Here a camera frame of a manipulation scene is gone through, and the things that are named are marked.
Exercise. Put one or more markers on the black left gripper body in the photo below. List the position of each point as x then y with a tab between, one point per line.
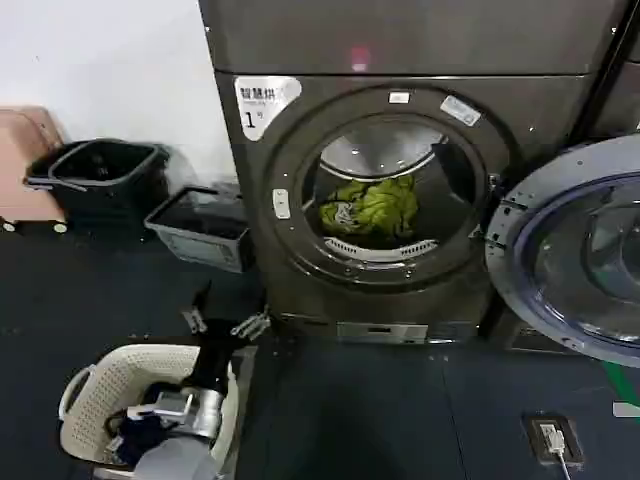
215	360

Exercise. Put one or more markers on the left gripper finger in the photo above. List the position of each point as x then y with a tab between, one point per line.
195	321
249	327

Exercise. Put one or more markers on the grey plastic basket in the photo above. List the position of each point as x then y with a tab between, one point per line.
200	250

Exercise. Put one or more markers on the white perforated laundry basket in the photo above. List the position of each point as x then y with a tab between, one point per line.
125	370

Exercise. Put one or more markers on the dark blue clothes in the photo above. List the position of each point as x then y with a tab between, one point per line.
137	440

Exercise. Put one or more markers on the black plastic basket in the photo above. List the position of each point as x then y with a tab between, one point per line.
115	195

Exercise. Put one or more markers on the green garment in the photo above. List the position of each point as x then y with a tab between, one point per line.
380	205

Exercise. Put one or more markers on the white number sticker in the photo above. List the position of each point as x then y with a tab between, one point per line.
260	107

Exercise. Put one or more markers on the pink wheeled cart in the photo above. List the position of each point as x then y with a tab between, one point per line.
22	165

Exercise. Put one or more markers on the black floor socket box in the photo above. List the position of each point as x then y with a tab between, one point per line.
537	442

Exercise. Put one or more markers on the grey front-load dryer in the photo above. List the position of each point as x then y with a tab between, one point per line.
410	45

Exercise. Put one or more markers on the round glass dryer door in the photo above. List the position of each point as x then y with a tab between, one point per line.
565	250

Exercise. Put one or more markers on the green floor tape strip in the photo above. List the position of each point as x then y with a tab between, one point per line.
622	380

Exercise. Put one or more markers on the grey neighbouring dryer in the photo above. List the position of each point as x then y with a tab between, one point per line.
627	75

